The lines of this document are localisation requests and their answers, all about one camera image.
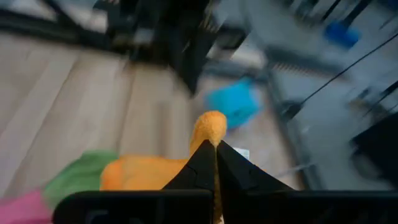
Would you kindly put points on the orange towel with white label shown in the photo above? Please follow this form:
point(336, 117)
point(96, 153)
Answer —
point(140, 172)

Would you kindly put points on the blue object on floor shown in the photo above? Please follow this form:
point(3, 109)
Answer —
point(342, 34)

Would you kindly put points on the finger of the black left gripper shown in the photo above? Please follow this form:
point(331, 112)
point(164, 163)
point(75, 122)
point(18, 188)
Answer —
point(202, 171)
point(242, 177)

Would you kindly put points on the black side table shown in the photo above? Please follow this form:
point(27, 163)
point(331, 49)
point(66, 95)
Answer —
point(379, 149)

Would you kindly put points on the green microfiber towel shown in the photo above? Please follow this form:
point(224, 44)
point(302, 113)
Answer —
point(77, 177)

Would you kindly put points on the pink microfiber towel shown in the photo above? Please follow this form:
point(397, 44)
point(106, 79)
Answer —
point(21, 208)

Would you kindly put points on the blue microfiber towel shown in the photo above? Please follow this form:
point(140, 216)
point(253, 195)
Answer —
point(233, 102)

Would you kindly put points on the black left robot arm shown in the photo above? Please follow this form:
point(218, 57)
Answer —
point(186, 46)

